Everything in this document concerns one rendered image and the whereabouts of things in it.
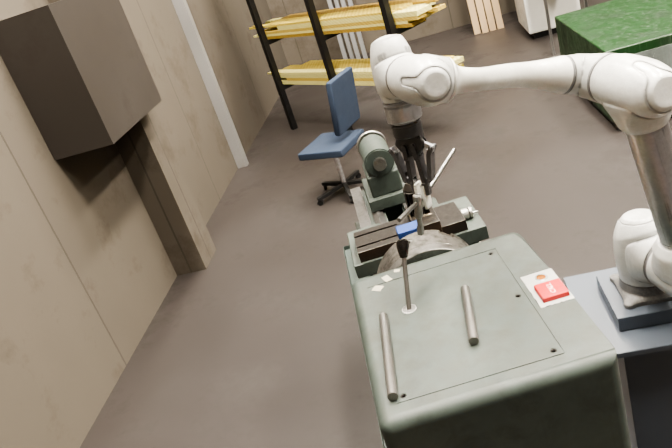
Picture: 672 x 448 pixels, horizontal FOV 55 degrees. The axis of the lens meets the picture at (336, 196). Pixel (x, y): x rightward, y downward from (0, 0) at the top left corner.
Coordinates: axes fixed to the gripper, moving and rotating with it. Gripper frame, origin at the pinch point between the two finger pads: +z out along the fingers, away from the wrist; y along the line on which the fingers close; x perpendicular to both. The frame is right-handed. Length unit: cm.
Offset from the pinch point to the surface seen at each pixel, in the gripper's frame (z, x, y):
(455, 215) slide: 41, -70, 32
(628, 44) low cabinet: 50, -370, 32
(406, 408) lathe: 22, 52, -18
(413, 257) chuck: 20.5, -2.6, 9.3
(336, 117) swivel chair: 52, -263, 226
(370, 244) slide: 43, -47, 58
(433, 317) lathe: 20.0, 24.5, -10.5
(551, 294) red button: 18.1, 13.5, -34.8
